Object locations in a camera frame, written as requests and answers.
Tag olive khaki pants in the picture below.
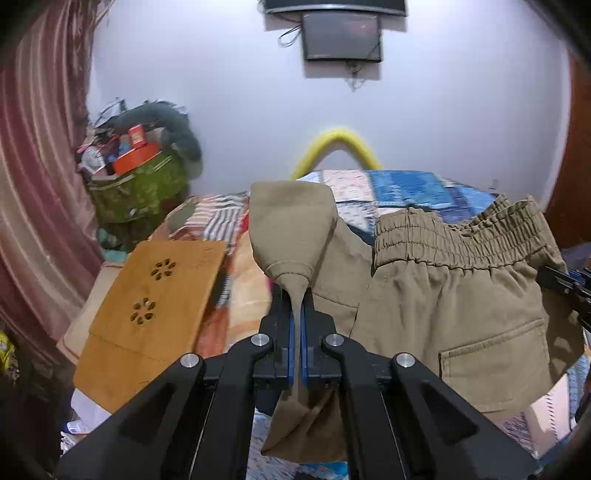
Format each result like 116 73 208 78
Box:
247 180 587 464

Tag brown wooden door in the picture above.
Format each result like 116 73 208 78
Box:
545 54 591 248

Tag wooden lap tray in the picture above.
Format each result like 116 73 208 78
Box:
74 240 226 413

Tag blue patchwork bedspread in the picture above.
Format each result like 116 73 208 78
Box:
244 168 591 480

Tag striped pillow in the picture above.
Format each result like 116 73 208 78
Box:
148 192 249 250

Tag striped maroon curtain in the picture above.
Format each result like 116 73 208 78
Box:
1 1 103 364

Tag green storage bag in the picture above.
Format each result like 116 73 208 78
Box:
87 152 187 223

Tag orange box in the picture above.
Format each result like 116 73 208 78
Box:
112 124 161 175

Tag yellow curved headboard tube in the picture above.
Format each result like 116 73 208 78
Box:
290 128 384 180

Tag grey stuffed toy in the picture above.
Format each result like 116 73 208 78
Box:
95 101 202 163

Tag large black television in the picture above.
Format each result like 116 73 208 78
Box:
263 0 408 17

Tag wall mounted black monitor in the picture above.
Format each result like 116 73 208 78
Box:
301 11 382 63

